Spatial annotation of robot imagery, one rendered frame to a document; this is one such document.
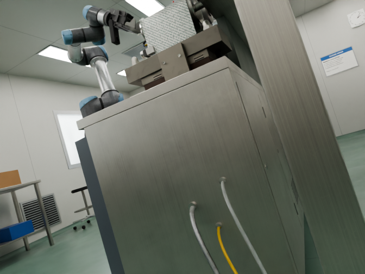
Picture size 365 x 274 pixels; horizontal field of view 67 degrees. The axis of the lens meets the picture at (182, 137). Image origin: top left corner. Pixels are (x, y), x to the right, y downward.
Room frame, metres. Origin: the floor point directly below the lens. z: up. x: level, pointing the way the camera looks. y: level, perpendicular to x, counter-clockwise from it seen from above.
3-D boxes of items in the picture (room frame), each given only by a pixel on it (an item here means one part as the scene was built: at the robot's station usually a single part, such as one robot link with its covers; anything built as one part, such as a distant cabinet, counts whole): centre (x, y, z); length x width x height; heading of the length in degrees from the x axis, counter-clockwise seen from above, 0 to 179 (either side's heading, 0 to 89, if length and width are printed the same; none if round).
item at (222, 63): (2.15, -0.40, 0.88); 2.52 x 0.66 x 0.04; 157
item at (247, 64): (2.15, -0.74, 1.02); 2.24 x 0.04 x 0.24; 157
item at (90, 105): (1.64, 0.47, 1.07); 0.13 x 0.12 x 0.14; 110
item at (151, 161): (2.14, -0.41, 0.43); 2.52 x 0.64 x 0.86; 157
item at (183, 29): (1.20, -0.08, 1.11); 0.23 x 0.01 x 0.18; 67
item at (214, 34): (1.07, -0.07, 1.00); 0.40 x 0.16 x 0.06; 67
